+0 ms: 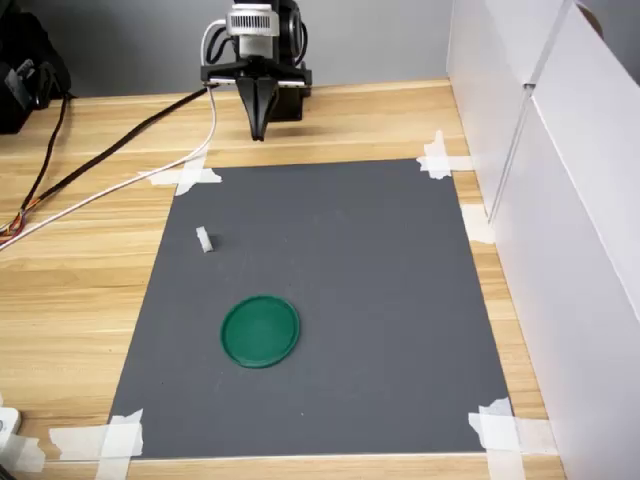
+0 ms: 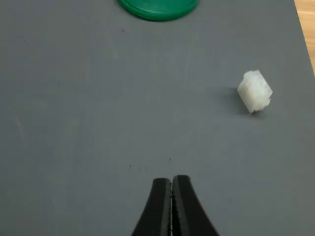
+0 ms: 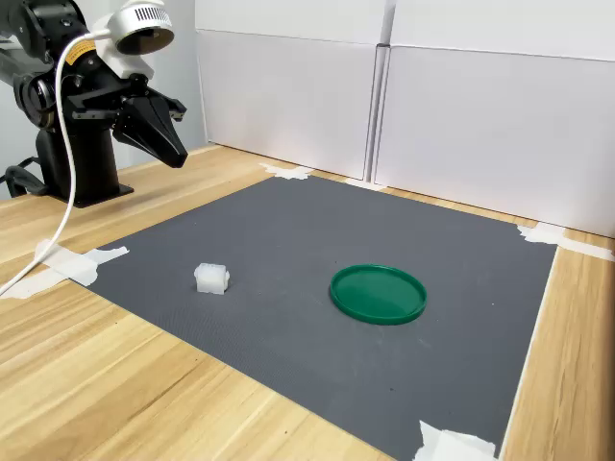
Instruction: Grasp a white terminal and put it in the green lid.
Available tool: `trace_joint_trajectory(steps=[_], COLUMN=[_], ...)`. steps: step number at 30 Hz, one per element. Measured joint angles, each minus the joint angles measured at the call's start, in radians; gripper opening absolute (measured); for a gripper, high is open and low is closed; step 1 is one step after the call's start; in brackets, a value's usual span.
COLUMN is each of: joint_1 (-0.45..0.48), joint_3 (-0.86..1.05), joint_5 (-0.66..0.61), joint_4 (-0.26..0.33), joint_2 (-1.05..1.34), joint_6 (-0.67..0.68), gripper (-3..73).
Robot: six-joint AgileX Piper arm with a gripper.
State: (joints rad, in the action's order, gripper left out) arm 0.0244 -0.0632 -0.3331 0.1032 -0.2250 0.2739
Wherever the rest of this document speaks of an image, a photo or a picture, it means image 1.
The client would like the round green lid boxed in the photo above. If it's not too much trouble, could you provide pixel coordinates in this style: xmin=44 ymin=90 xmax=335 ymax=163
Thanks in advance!
xmin=219 ymin=294 xmax=302 ymax=371

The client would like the white tape piece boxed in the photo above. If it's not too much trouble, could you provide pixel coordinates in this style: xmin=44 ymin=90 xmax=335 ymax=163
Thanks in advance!
xmin=0 ymin=433 xmax=46 ymax=474
xmin=138 ymin=151 xmax=224 ymax=197
xmin=416 ymin=129 xmax=474 ymax=181
xmin=48 ymin=408 xmax=147 ymax=480
xmin=459 ymin=203 xmax=497 ymax=246
xmin=467 ymin=397 xmax=557 ymax=480

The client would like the dark grey mat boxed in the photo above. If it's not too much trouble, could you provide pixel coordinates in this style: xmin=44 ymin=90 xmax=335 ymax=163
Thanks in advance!
xmin=108 ymin=158 xmax=515 ymax=459

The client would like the white partition panel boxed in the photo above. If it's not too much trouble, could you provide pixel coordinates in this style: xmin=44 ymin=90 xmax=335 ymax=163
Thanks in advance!
xmin=445 ymin=0 xmax=575 ymax=222
xmin=491 ymin=0 xmax=640 ymax=480

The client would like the black bag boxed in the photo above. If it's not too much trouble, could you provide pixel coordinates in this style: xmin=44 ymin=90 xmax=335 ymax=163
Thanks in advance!
xmin=0 ymin=9 xmax=77 ymax=135

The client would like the white camera cable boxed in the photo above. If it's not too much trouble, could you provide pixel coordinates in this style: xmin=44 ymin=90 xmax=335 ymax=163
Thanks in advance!
xmin=0 ymin=18 xmax=230 ymax=254

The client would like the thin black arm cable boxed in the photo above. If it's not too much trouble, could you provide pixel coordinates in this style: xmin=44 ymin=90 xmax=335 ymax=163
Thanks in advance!
xmin=209 ymin=23 xmax=237 ymax=65

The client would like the white gripper camera box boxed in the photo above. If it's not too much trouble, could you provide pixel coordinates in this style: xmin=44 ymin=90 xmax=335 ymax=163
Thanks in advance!
xmin=227 ymin=3 xmax=281 ymax=57

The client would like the black braided cable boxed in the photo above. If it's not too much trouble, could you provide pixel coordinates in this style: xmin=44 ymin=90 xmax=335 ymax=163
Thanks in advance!
xmin=0 ymin=85 xmax=211 ymax=247

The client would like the black cable with coloured wires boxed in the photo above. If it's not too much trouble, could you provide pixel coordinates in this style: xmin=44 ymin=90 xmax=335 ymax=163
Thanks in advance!
xmin=18 ymin=93 xmax=71 ymax=216

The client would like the small white bracket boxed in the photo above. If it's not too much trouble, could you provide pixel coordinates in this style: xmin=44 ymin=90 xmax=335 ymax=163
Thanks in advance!
xmin=0 ymin=406 xmax=23 ymax=452

